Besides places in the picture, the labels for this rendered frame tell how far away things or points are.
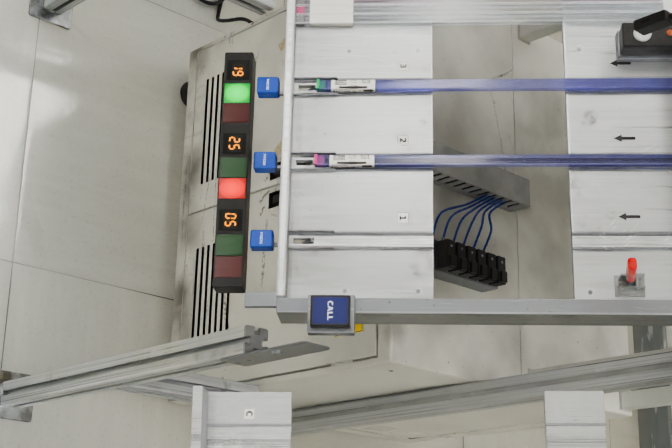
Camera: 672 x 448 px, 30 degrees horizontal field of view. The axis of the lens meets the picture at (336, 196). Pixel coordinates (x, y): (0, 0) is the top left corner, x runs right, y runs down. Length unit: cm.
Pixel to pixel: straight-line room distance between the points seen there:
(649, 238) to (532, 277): 57
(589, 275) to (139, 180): 107
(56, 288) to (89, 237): 12
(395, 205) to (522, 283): 57
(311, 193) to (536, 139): 74
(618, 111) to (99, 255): 105
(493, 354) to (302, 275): 55
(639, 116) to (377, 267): 41
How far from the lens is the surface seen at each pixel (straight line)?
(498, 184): 212
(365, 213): 166
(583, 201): 168
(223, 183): 170
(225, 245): 167
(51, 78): 239
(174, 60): 258
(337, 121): 171
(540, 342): 220
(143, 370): 186
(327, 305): 158
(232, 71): 176
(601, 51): 176
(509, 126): 226
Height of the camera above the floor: 190
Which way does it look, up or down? 43 degrees down
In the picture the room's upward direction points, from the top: 72 degrees clockwise
